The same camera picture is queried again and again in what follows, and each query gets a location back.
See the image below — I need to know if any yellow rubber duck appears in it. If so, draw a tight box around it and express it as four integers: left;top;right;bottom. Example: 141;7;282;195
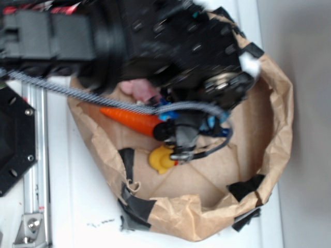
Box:
148;146;178;175

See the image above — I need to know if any pink plush bunny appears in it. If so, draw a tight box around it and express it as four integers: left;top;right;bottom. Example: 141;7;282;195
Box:
119;79;161;103

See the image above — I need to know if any blue sponge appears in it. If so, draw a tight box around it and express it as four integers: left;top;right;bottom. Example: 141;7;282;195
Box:
199;116;220;137

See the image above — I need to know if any brown paper bag bin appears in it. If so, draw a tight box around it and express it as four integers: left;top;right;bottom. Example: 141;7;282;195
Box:
68;8;294;242

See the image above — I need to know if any aluminium rail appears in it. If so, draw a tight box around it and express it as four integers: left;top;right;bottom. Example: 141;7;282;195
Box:
22;85;52;247

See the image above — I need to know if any metal corner bracket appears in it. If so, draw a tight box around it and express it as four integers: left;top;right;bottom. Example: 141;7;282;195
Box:
12;213;48;247

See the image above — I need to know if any orange plastic carrot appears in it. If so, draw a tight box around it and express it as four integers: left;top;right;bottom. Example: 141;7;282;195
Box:
99;107;164;136

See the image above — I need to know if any grey braided cable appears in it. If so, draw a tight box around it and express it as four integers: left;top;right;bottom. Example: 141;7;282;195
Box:
0;67;228;122

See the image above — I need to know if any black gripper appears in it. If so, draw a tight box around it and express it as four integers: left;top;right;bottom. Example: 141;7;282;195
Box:
121;1;255;110

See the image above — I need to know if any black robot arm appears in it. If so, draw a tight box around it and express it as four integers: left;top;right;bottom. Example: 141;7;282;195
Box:
1;1;257;110

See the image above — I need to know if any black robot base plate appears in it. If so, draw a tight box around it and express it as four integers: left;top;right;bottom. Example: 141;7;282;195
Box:
1;86;36;197

